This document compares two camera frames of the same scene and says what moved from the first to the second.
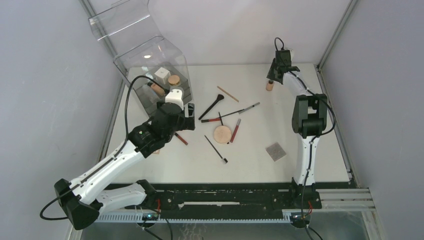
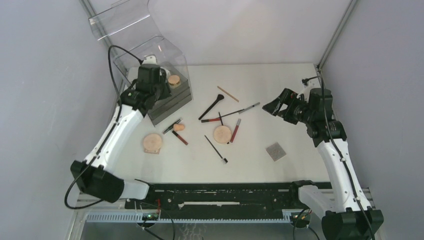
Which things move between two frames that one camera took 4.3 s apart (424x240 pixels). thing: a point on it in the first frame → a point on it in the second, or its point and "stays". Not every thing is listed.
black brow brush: [224, 159] stays
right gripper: [270, 74] → [286, 97]
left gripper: [187, 122] → [167, 91]
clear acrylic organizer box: [154, 65] stays
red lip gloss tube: [235, 130] stays
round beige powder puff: [222, 134] stays
